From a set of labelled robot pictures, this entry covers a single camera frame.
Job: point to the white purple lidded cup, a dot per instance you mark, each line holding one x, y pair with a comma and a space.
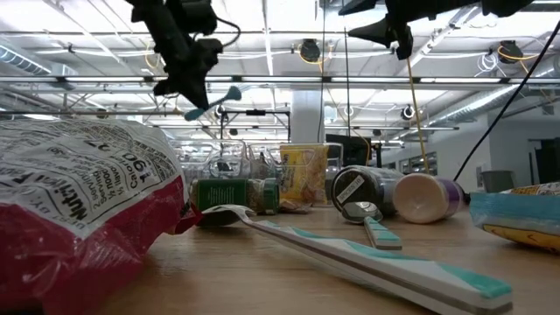
424, 199

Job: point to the green spice jar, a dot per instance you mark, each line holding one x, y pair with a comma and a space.
219, 194

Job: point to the red ramen packet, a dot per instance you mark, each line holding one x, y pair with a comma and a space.
87, 262

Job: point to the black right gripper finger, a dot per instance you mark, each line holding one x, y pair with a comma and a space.
380, 30
359, 6

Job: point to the grey bin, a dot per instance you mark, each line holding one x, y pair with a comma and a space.
499, 181

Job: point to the blue ramen packet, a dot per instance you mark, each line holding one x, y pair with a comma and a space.
512, 214

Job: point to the dark background screen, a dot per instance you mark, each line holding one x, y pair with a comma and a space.
551, 162

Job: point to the black background monitor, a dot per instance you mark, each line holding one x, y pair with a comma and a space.
350, 151

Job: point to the teal plastic spoon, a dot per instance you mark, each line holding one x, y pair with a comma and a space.
234, 93

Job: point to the clear plastic container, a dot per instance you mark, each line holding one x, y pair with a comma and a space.
219, 168
267, 166

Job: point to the black metal frame stand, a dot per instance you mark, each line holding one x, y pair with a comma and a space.
256, 112

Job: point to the yellow Maruchan ramen packet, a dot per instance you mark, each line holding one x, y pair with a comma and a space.
304, 170

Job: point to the silver ventilation duct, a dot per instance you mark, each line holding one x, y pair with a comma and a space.
22, 61
481, 102

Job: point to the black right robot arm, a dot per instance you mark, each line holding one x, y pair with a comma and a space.
503, 5

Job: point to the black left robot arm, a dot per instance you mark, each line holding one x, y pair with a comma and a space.
175, 13

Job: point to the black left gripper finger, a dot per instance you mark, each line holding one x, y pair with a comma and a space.
165, 88
197, 96

